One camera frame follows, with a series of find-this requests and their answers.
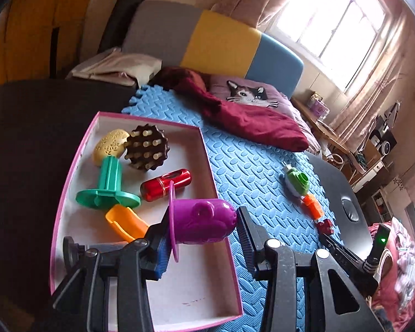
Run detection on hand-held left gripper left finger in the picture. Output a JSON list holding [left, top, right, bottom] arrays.
[[52, 210, 171, 332]]

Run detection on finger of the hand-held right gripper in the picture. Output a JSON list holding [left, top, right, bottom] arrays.
[[320, 234, 364, 270]]

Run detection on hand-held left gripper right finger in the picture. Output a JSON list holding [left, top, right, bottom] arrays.
[[236, 206, 384, 332]]

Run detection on dark red puzzle piece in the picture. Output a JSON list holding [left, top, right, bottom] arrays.
[[316, 219, 336, 237]]

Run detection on pink shallow cardboard box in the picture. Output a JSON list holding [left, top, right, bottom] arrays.
[[48, 111, 244, 332]]

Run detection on purple plastic toy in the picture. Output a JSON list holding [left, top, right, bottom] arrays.
[[168, 181, 237, 261]]

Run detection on red metallic cylinder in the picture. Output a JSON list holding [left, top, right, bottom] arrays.
[[140, 168, 192, 202]]

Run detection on green plastic toy plunger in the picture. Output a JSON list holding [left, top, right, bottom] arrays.
[[75, 155, 142, 210]]

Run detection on brown pegged massage comb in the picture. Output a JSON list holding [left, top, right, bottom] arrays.
[[124, 124, 171, 173]]

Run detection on yellow perforated plastic toy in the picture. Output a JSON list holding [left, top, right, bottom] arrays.
[[92, 129, 130, 167]]

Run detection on person's pink floral clothing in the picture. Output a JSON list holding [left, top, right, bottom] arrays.
[[368, 214, 415, 332]]

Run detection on orange plastic scoop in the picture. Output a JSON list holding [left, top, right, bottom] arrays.
[[105, 204, 150, 243]]

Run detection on orange linked cubes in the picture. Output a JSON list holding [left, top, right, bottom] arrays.
[[302, 194, 324, 220]]

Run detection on blue foam puzzle mat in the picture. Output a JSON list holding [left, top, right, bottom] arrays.
[[121, 85, 353, 332]]

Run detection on lime green white toy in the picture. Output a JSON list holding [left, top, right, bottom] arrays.
[[282, 162, 310, 198]]

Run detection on wooden side desk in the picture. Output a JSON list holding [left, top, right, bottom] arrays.
[[290, 97, 353, 158]]

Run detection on maroon blanket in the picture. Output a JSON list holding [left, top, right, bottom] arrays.
[[149, 67, 310, 152]]

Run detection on black stereo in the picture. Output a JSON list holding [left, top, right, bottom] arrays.
[[368, 116, 398, 156]]

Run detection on pink storage box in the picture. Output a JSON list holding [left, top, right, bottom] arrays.
[[306, 92, 330, 117]]

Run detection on cat print pillow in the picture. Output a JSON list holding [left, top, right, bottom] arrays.
[[207, 74, 322, 154]]

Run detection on white folded cloth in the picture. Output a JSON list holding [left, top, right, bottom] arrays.
[[66, 48, 163, 87]]

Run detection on grey yellow blue headboard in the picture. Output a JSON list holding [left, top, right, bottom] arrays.
[[123, 0, 305, 99]]

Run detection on window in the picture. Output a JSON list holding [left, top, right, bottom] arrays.
[[275, 0, 386, 89]]

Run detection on black upright cushion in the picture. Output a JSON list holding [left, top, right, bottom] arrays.
[[98, 0, 149, 54]]

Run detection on wooden wardrobe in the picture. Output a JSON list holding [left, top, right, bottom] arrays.
[[0, 0, 101, 92]]

